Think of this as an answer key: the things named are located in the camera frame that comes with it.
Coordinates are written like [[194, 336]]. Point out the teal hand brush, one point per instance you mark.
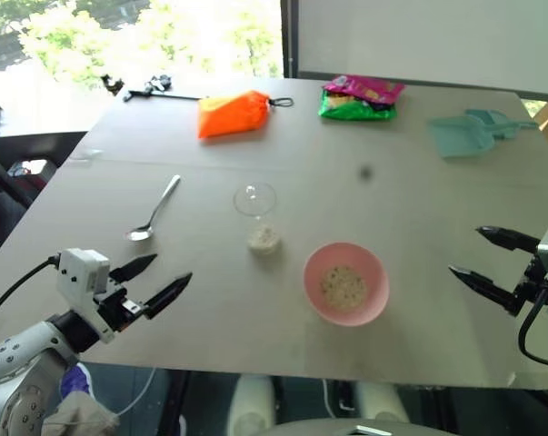
[[498, 121]]

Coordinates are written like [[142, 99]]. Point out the dark vertical window post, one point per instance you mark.
[[289, 38]]

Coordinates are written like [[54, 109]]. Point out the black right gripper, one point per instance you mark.
[[530, 284]]

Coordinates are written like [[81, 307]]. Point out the magenta snack packet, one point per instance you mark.
[[366, 88]]

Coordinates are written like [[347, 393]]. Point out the teal plastic dustpan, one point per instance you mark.
[[460, 134]]

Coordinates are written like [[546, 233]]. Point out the pink bowl with grains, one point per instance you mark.
[[345, 284]]

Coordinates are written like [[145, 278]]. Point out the white robot leg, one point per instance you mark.
[[382, 399], [252, 404]]

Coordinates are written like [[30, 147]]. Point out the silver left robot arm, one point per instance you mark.
[[16, 363]]

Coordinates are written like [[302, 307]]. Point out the white board panel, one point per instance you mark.
[[430, 41]]

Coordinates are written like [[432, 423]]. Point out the beige crumpled cloth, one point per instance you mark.
[[76, 415]]

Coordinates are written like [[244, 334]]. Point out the small dark clamp piece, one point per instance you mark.
[[112, 83]]

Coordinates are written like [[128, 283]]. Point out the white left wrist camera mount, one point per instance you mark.
[[80, 277]]

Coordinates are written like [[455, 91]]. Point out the silver metal spoon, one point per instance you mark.
[[153, 213]]

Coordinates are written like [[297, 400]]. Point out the purple glove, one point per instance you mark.
[[76, 383]]

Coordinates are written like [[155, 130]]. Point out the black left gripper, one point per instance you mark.
[[119, 307]]

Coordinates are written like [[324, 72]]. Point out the black thin rod tool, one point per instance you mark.
[[157, 93]]

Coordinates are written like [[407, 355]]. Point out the clear plastic cup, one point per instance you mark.
[[258, 215]]

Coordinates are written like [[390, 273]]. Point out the dark chair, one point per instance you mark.
[[14, 168]]

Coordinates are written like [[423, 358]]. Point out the green snack packet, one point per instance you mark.
[[351, 109]]

